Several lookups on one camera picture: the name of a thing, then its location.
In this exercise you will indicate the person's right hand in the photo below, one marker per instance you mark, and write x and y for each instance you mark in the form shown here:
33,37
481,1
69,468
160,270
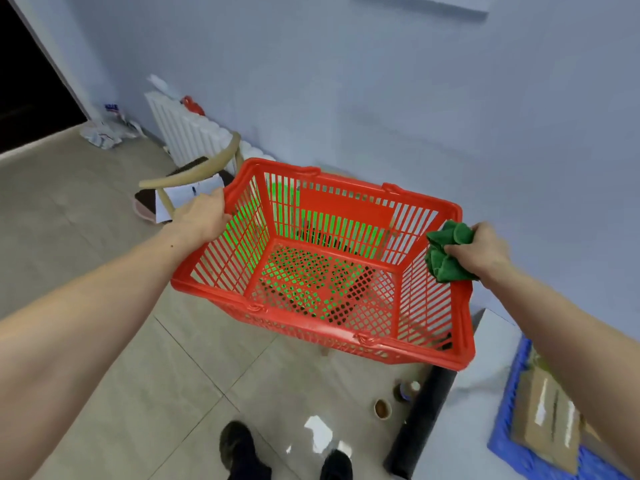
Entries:
485,254

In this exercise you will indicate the person's left hand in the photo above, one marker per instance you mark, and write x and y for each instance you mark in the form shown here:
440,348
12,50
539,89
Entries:
200,219

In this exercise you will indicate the green cloth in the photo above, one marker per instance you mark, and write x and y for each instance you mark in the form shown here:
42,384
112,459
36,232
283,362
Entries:
442,267

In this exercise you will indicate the red plastic basket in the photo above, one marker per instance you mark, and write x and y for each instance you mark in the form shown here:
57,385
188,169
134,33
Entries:
345,204

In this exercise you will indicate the large taped cardboard box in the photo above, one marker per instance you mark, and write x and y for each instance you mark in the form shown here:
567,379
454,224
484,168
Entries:
530,419

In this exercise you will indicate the blue plastic pallet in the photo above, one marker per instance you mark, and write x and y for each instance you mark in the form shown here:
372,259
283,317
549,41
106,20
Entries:
500,434

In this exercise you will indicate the person's left forearm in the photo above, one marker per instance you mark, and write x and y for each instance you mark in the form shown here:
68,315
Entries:
75,334

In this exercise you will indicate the person's right forearm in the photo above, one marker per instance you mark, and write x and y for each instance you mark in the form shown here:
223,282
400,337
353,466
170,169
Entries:
575,334

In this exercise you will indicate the green plastic basket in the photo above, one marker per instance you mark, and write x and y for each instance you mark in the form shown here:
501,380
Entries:
320,232

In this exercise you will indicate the person's black left shoe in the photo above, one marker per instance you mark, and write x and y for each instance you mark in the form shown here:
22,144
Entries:
235,442

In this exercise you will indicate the person's black shoe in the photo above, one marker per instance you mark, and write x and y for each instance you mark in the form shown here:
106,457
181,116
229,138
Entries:
235,442
336,467

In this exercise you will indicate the person's black right shoe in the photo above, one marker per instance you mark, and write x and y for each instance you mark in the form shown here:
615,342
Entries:
336,467

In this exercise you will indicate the white paper sheet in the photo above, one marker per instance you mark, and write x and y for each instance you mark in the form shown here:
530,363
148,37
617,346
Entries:
185,194

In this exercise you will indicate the wooden chair dark seat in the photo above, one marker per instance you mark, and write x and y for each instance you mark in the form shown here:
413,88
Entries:
190,174

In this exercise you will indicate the white ribbed radiator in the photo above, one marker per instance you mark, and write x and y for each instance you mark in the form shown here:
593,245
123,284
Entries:
185,129

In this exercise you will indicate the small red bag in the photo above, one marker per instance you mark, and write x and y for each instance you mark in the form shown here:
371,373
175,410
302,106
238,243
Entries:
192,105

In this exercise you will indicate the heap of white clutter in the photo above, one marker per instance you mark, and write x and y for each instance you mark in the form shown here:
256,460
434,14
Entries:
107,132

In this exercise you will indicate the crumpled white cloth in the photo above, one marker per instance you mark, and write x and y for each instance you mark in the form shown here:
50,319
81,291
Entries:
162,85

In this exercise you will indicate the small white-capped bottle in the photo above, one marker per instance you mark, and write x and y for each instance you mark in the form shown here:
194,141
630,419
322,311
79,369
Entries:
409,389

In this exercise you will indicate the small brown paper cup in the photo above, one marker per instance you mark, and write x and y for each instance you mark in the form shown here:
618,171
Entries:
382,409

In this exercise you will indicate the pale wall fixture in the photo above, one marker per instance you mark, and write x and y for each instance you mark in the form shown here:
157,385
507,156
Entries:
450,0

